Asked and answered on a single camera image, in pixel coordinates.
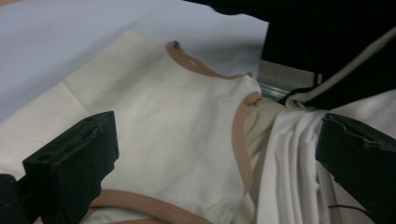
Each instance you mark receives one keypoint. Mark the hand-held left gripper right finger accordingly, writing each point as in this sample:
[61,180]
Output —
[361,168]

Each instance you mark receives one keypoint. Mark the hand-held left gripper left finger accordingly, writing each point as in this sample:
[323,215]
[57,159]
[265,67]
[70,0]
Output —
[71,168]

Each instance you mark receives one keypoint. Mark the cream baby bodysuit tan trim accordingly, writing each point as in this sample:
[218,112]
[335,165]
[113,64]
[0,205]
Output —
[174,130]

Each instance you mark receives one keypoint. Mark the white cloth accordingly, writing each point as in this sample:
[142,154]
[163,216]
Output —
[292,161]

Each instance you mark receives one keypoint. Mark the metal rail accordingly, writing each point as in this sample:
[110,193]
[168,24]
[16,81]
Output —
[280,79]

